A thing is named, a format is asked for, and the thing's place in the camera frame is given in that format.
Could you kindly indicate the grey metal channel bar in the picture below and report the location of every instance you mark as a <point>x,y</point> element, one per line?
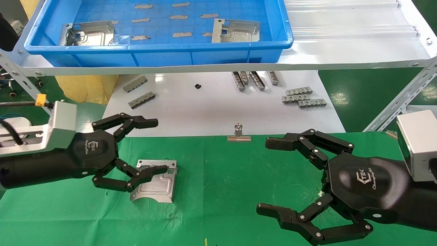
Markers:
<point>257,80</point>
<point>238,81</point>
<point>244,78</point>
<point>274,78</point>

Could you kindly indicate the clear plastic film piece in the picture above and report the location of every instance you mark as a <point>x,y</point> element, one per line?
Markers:
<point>122,39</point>

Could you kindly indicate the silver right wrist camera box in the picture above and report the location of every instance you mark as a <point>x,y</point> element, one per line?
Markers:
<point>418,143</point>

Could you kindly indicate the blue plastic bin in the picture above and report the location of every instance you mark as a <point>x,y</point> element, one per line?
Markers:
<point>170,56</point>

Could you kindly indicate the yellow mesh bag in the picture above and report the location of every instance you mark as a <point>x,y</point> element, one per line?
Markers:
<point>85,89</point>

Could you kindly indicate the small black clip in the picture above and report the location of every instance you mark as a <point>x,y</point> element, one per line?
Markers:
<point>198,86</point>

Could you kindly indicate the grey comb shaped metal part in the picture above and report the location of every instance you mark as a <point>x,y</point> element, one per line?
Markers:
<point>299,91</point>
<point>295,99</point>
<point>135,84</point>
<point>142,100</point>
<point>312,103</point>

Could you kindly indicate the white metal shelf rack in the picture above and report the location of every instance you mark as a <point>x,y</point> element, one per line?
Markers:
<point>341,34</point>

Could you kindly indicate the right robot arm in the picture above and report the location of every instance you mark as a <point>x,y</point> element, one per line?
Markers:
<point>423,205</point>

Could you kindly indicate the black chair caster base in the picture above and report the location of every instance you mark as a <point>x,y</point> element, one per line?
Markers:
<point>13,94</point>

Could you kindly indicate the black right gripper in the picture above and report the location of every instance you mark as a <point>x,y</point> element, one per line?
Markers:
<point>365,184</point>

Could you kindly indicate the machined metal plate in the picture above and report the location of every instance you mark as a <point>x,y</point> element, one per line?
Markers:
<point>239,32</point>
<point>160,188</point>
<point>90,34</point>

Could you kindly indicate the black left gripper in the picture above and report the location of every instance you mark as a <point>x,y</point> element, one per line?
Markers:
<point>90,153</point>

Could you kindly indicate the green table cloth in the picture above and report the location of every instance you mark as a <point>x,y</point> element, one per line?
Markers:
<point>222,205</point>

